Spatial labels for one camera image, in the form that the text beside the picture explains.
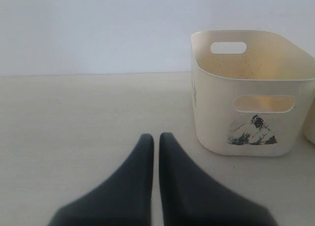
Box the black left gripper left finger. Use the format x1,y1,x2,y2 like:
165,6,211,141
49,134,154,226

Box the cream plastic storage bin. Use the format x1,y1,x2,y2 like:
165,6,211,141
191,30,315,157

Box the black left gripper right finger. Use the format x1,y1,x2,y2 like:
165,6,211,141
159,132,278,226

